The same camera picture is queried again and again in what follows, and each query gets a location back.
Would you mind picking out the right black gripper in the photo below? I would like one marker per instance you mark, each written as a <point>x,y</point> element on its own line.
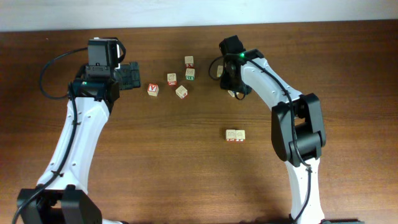
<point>224,84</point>

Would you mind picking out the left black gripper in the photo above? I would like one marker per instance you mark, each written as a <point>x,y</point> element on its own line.
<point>132,75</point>

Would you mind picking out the blue D letter block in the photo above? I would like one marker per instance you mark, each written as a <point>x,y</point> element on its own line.
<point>234,94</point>

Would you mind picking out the green edged M block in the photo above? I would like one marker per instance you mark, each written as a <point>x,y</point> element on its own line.
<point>190,74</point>

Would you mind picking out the wooden K picture block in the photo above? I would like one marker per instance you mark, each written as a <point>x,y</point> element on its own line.
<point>181,92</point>

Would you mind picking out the red edged 5 block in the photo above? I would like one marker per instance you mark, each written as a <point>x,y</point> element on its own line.
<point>230,135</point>

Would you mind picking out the red edged 6 block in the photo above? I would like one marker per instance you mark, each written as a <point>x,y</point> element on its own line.
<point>240,135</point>

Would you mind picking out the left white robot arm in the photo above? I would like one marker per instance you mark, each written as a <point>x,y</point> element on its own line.
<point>61,193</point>

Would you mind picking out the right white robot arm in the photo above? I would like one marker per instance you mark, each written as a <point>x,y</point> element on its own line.
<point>297,128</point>

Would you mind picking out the green edged far block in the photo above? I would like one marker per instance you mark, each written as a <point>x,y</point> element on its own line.
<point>219,72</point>

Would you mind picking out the red V letter block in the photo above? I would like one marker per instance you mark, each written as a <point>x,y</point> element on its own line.
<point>153,89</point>

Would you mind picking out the red spiral picture block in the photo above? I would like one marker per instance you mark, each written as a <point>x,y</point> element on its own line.
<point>171,79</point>

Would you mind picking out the top red edged block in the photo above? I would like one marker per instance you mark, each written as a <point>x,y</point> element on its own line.
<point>189,61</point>

